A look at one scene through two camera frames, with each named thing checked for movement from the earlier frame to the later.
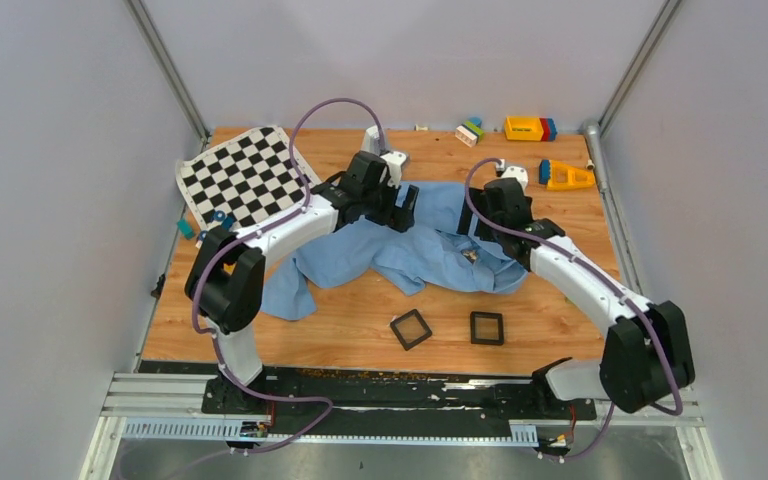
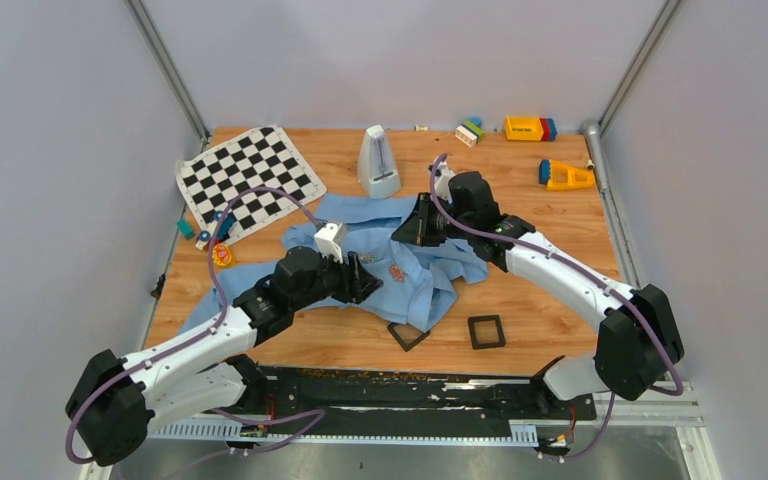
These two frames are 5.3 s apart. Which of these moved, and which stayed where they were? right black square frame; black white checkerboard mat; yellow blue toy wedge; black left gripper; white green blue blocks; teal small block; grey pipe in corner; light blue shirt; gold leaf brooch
Moved: gold leaf brooch; light blue shirt; black left gripper
Stayed: grey pipe in corner; yellow blue toy wedge; black white checkerboard mat; teal small block; right black square frame; white green blue blocks
